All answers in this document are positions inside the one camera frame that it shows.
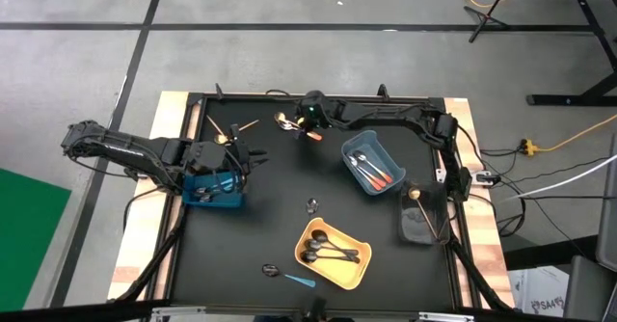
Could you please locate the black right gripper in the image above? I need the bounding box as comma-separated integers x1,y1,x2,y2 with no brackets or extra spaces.
293,89,339,139

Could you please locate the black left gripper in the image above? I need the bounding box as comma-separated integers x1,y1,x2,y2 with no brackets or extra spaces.
182,137,270,177

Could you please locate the silver spoon orange handle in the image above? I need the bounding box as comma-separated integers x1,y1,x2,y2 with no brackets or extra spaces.
350,153,389,188
278,121,324,142
347,155,383,192
355,150,395,185

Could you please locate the yellow plastic bin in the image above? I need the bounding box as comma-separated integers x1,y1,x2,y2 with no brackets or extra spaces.
293,216,373,291

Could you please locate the dark blue plastic bin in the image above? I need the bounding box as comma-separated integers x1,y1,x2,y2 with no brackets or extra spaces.
181,170,247,208

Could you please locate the light blue plastic bin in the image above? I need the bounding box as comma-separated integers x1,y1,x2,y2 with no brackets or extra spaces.
339,129,407,197

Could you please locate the black table mat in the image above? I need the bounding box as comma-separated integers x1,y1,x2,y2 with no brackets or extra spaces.
173,100,454,309

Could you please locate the black plastic bin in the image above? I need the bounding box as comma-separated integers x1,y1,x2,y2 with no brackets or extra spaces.
397,179,452,246

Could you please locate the white black power adapter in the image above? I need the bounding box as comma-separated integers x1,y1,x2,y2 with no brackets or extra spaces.
469,170,502,188

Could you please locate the black tripod stand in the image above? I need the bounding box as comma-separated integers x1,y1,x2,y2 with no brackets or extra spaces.
462,0,518,44

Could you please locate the green floor mat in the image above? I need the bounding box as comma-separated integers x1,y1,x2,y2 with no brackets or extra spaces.
0,167,72,313

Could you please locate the black overhead beam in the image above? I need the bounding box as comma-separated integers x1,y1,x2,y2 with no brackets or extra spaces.
0,300,170,322

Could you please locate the black stand with foot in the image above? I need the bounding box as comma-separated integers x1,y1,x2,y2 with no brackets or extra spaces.
524,0,617,107

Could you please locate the black flat floor bar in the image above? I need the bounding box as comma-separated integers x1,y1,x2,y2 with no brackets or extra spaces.
501,233,600,272

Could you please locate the white cardboard box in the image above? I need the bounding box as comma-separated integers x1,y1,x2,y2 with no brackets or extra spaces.
506,265,571,319

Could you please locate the grey panel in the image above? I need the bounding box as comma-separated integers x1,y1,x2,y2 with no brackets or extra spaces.
594,133,617,273

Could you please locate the dark grey box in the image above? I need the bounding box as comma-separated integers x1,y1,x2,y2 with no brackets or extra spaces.
561,255,617,322

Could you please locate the black metal table frame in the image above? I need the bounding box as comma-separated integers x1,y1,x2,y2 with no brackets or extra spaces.
147,90,486,316

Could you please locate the aluminium front rail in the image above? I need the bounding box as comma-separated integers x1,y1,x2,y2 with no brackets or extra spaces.
148,305,476,322

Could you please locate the black power cable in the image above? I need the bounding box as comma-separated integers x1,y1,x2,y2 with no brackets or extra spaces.
518,194,617,201

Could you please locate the white cable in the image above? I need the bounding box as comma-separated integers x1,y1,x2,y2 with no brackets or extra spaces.
504,152,617,201

